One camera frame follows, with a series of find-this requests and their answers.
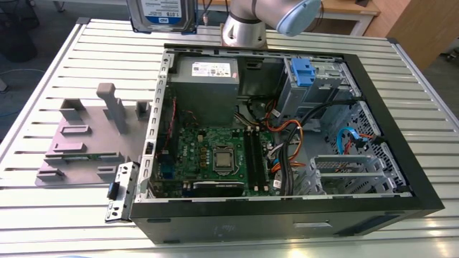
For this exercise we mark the black graphics card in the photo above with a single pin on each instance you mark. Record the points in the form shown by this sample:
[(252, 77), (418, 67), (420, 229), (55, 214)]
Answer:
[(215, 188)]

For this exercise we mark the blue plastic drive bracket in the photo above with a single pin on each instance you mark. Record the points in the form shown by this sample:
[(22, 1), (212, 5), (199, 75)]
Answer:
[(303, 64)]

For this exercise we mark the green motherboard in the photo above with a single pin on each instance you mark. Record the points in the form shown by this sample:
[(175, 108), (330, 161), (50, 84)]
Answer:
[(191, 172)]

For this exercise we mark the grey parts rack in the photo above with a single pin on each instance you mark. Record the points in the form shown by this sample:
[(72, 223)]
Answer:
[(96, 139)]

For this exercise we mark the CPU socket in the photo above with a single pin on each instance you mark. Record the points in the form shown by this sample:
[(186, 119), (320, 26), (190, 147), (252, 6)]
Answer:
[(223, 147)]

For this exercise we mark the wooden desk white frame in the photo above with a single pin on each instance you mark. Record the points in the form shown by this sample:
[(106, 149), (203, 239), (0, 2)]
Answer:
[(351, 8)]

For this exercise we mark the wooden cabinet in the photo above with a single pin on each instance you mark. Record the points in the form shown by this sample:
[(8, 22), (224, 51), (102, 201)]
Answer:
[(423, 27)]

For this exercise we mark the grey power supply unit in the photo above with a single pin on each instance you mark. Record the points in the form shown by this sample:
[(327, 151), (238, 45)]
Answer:
[(204, 102)]

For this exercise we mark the metal drive cage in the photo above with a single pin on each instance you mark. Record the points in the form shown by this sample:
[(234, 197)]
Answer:
[(315, 94)]

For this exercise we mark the black chair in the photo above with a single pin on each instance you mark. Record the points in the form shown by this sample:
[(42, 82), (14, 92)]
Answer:
[(18, 48)]

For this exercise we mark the black RAM slot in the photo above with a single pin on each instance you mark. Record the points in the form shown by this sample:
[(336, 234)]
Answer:
[(251, 158), (260, 158)]

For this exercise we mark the black PC case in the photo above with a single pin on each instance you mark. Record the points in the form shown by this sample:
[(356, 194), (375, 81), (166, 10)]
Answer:
[(251, 223)]

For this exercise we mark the metal disk bay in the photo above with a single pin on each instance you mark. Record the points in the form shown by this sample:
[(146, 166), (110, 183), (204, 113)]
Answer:
[(344, 174)]

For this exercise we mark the hard disk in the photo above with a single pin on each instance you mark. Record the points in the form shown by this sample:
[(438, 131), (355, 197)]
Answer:
[(164, 16)]

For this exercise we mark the silver CPU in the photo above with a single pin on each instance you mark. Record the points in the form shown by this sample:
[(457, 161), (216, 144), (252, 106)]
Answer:
[(224, 160)]

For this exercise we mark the metal expansion card retainer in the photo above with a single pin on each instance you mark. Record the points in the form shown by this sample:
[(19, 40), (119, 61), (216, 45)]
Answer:
[(126, 172)]

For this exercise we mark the green RAM stick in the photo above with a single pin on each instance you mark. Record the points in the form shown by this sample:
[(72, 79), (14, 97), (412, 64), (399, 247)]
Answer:
[(80, 157)]

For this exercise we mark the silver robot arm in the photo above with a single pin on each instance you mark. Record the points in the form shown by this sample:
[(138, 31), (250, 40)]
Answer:
[(243, 29)]

